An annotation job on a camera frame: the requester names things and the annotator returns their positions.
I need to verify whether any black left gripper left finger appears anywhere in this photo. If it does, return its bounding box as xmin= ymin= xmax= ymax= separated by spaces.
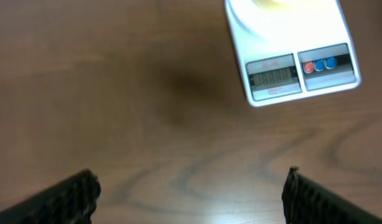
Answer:
xmin=0 ymin=169 xmax=101 ymax=224

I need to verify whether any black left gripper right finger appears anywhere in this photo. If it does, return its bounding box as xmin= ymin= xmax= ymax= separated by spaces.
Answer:
xmin=282 ymin=167 xmax=382 ymax=224

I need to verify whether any white digital kitchen scale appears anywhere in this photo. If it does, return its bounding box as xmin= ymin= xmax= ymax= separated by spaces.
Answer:
xmin=225 ymin=0 xmax=361 ymax=107

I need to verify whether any yellow bowl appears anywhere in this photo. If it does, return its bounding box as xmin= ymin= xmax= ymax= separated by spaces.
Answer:
xmin=252 ymin=0 xmax=297 ymax=9

